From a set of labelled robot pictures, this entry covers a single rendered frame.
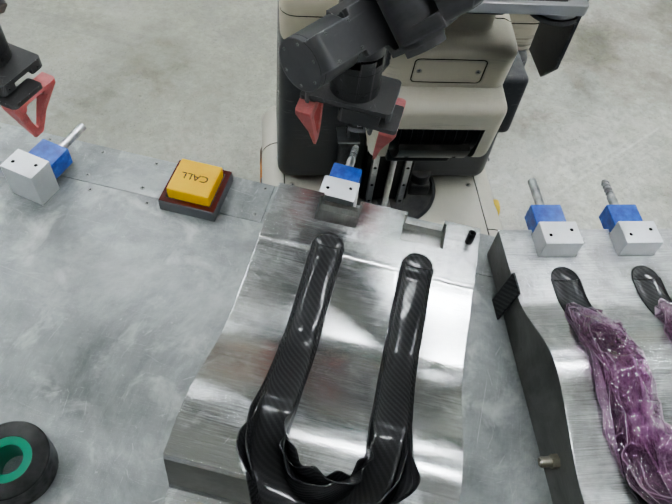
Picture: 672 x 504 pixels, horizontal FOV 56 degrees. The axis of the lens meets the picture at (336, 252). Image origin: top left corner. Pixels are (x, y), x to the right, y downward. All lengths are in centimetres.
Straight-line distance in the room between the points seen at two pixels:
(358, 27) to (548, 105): 191
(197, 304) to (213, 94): 156
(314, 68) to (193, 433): 36
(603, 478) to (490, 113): 64
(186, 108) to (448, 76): 132
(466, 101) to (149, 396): 69
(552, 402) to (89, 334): 54
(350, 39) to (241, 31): 197
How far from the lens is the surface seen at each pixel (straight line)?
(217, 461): 59
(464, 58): 108
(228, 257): 85
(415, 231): 81
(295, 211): 78
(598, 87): 269
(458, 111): 111
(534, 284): 82
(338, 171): 89
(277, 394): 62
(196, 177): 89
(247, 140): 214
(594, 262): 88
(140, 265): 85
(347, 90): 72
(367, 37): 65
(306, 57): 63
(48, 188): 94
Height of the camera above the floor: 149
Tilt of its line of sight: 54 degrees down
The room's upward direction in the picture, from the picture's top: 8 degrees clockwise
